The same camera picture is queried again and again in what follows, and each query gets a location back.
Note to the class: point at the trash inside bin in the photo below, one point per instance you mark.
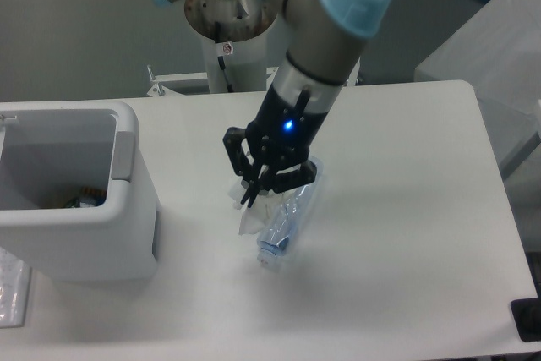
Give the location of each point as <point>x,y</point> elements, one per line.
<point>87,197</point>

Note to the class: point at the white trash can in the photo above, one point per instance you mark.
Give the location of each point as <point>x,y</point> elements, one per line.
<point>50,150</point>

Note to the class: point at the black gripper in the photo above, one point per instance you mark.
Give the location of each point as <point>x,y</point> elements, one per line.
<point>279,137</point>

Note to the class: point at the white right base bracket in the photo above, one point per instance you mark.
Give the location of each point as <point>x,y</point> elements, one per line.
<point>270,75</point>

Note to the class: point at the black device at table edge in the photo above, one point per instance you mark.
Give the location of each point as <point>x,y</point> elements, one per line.
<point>526,314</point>

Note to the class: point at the white far right clamp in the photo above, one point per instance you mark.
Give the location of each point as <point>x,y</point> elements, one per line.
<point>355,78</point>

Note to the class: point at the white base bracket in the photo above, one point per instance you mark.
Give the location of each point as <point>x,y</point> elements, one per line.
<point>270,75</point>
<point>177,84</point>

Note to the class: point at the crushed clear plastic bottle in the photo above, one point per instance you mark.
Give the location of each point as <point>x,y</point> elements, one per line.
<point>278,236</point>

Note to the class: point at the white plastic wrapper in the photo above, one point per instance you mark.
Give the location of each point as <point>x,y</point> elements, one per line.
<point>254,219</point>

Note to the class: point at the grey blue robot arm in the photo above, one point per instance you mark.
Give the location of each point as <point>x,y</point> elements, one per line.
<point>328,39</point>

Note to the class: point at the white left base bracket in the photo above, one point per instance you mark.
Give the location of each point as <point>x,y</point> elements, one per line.
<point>177,84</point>

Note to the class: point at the white covered side table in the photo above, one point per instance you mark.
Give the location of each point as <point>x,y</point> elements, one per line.
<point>498,53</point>

